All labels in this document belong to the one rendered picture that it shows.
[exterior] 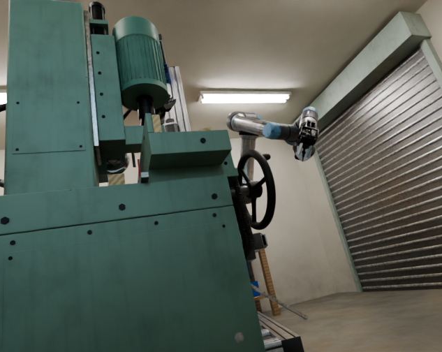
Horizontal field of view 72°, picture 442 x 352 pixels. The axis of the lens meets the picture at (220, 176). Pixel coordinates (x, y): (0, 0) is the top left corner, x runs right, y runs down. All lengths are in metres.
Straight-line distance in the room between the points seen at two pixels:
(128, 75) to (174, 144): 0.45
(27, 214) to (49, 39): 0.61
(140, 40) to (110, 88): 0.22
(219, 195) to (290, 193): 4.43
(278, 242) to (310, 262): 0.59
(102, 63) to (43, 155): 0.39
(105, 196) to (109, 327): 0.29
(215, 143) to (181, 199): 0.17
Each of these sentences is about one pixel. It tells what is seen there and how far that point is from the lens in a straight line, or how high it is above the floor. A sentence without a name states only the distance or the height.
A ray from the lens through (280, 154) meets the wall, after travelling 5.44.
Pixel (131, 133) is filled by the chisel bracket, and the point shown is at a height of 1.04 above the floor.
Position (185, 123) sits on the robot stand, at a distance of 2.11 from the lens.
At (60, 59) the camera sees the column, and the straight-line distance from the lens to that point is 1.14.
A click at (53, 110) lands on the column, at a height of 1.08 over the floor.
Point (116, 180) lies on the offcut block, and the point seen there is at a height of 0.82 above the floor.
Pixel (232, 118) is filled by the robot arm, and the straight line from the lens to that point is 1.68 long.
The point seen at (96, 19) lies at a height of 1.53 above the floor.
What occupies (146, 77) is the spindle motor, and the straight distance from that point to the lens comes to 1.14.
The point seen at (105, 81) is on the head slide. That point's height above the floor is 1.22.
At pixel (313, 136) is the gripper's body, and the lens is 1.29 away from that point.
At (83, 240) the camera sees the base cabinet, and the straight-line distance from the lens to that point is 0.77.
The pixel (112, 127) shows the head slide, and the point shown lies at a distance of 1.04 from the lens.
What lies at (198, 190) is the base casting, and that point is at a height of 0.76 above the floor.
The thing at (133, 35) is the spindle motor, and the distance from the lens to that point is 1.26.
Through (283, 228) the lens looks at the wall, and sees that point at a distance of 4.99.
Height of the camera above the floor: 0.53
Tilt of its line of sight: 18 degrees up
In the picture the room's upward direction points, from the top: 12 degrees counter-clockwise
